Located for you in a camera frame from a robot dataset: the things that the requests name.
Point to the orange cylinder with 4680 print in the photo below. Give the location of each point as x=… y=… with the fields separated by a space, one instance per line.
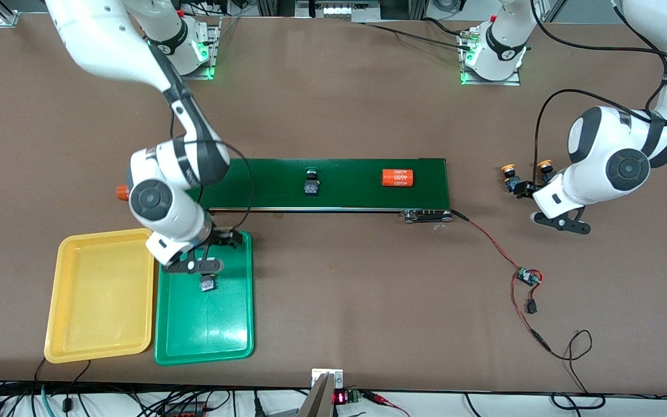
x=397 y=178
x=121 y=193

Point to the small black connector plug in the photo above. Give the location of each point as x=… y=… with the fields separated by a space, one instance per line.
x=532 y=307

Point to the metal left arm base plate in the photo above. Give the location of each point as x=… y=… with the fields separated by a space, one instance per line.
x=493 y=82

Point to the aluminium frame rack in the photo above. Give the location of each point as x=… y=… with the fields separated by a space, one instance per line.
x=339 y=10

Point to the green push button switch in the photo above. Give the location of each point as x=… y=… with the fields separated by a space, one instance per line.
x=207 y=284
x=311 y=185

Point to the green conveyor belt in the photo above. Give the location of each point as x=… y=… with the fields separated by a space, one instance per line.
x=351 y=194

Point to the red clip lead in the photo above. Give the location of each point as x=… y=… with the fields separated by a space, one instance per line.
x=383 y=399

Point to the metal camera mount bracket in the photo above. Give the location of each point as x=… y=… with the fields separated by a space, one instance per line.
x=322 y=394

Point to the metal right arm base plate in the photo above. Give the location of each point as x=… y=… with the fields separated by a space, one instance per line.
x=216 y=58

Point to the aluminium corner profile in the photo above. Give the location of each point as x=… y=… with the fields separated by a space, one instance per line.
x=8 y=17

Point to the green plastic tray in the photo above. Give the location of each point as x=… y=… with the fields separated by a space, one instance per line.
x=203 y=324

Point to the red black electrical box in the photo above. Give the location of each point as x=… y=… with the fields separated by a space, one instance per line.
x=186 y=412

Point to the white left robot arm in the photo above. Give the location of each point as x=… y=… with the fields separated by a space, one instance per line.
x=600 y=150

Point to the yellow push button switch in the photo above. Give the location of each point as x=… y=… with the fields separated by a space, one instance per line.
x=544 y=168
x=512 y=182

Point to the small green circuit board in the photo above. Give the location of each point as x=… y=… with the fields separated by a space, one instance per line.
x=527 y=277

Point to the red digit display module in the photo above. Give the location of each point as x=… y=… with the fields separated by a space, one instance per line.
x=342 y=397

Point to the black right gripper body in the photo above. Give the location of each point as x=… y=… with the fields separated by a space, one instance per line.
x=223 y=237

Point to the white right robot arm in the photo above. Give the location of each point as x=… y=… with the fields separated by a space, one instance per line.
x=107 y=40

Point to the yellow plastic tray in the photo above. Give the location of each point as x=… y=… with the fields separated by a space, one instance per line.
x=99 y=295

